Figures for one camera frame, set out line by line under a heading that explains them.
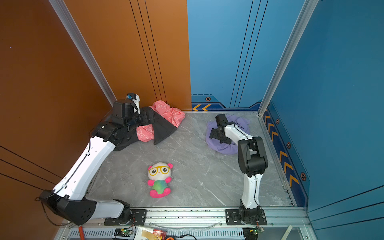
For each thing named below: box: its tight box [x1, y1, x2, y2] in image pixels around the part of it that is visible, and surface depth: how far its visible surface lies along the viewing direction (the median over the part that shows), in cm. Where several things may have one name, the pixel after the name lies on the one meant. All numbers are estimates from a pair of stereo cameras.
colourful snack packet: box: [134, 227, 167, 240], surface depth 67 cm
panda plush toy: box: [147, 162, 174, 199], surface depth 82 cm
